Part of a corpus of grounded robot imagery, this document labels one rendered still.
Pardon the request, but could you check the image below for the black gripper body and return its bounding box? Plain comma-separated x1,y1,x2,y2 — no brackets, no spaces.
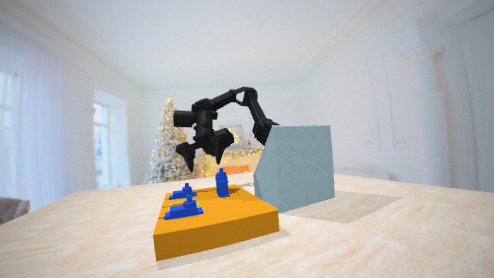
176,121,234,155

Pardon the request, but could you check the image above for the orange flat plate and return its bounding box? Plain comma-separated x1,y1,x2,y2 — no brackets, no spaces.
153,183,280,261

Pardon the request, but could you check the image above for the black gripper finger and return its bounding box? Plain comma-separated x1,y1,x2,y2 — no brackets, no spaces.
214,136,231,165
179,149,196,172

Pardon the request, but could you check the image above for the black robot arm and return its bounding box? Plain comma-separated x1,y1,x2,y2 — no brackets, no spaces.
173,87,280,157

